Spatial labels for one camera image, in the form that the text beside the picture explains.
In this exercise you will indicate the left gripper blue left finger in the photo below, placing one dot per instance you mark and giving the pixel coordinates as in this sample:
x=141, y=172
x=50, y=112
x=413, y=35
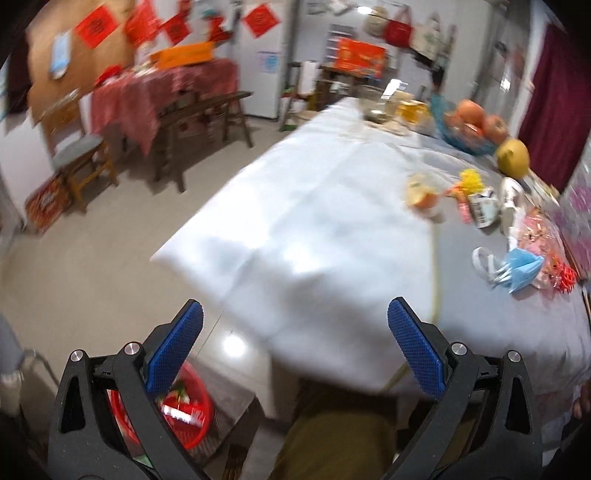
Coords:
x=167, y=347

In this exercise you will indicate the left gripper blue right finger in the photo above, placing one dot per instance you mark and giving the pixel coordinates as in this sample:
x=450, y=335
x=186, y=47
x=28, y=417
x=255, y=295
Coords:
x=425, y=358

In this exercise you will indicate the red plastic basket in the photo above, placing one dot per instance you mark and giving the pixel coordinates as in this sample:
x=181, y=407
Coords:
x=186, y=408

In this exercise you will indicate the blue face mask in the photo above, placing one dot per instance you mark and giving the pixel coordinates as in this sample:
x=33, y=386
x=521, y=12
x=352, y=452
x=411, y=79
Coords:
x=516, y=271

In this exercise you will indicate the small paper carton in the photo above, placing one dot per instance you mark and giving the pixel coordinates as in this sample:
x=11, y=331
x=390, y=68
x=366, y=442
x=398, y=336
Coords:
x=484, y=207

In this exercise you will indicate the clear tub red contents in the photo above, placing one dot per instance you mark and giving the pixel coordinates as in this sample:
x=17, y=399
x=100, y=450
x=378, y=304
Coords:
x=423, y=194

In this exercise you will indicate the pink patterned plastic bag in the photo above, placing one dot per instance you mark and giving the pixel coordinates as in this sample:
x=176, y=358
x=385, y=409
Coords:
x=536, y=233

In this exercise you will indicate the yellow foam fruit net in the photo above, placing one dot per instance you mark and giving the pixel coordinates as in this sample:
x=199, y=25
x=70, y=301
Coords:
x=470, y=182

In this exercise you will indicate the dark low stool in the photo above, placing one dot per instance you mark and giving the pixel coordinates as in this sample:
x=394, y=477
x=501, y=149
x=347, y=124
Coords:
x=237, y=414

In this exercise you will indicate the light blue tablecloth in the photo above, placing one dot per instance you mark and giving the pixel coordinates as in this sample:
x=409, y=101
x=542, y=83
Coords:
x=306, y=247

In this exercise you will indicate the red printed carton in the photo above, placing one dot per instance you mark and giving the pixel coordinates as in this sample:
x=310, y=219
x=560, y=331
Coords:
x=46, y=205

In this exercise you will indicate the yellow pomelo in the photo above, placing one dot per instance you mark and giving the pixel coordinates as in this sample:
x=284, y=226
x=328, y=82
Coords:
x=513, y=159

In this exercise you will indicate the wooden chair grey cushion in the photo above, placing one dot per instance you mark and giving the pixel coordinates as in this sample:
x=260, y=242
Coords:
x=77, y=156

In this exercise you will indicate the right red apple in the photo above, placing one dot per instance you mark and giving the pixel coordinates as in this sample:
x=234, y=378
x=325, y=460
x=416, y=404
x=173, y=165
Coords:
x=495, y=129

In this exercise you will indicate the red apple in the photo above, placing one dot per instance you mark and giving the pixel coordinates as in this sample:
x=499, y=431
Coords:
x=471, y=112
x=495, y=129

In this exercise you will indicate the yellow bagged bread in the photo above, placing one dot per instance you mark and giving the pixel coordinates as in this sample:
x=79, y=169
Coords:
x=415, y=115

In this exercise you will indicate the glass bowl with spoon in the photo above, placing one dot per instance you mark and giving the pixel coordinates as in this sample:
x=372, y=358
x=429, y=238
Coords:
x=374, y=104

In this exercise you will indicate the left red apple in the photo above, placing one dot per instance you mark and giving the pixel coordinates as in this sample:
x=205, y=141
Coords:
x=471, y=112

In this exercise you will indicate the blue glass fruit bowl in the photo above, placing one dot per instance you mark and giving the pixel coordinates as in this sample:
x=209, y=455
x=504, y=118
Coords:
x=463, y=136

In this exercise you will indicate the wooden bench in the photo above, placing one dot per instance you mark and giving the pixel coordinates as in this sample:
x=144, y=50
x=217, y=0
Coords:
x=227, y=107

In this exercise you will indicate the dark red curtain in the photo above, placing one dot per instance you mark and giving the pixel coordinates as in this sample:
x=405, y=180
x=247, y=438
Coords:
x=556, y=125

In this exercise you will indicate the red cloth side table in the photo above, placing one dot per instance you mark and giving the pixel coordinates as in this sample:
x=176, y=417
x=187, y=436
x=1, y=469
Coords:
x=133, y=101

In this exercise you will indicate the red gift box on shelf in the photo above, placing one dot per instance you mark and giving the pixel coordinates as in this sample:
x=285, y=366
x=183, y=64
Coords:
x=361, y=58

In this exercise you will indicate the beige tote bag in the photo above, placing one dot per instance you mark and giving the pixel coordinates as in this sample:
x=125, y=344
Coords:
x=426, y=40

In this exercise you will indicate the orange gift box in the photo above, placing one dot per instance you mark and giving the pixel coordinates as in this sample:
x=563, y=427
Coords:
x=182, y=55

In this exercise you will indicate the red hanging handbag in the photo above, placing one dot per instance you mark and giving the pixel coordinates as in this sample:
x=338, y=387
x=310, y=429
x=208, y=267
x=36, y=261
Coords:
x=399, y=30

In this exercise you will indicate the white refrigerator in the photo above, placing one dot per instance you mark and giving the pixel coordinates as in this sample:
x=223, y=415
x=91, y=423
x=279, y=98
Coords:
x=263, y=39

